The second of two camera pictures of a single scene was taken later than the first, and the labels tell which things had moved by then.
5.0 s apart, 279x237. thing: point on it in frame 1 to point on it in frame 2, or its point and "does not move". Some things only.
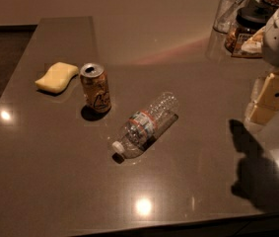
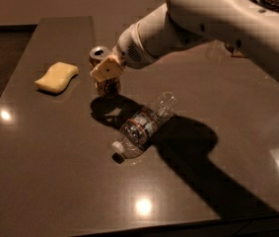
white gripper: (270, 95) to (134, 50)
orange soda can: (96, 87) to (97, 56)
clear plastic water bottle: (145, 126) does not move
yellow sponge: (56, 77) does not move
